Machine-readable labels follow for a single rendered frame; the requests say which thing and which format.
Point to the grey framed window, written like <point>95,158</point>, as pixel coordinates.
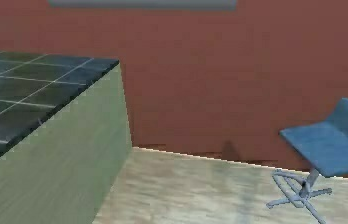
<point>142,4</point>

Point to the green counter with dark tiled top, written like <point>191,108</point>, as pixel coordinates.
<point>58,143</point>

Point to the blue bar stool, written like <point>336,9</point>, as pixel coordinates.
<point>332,146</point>

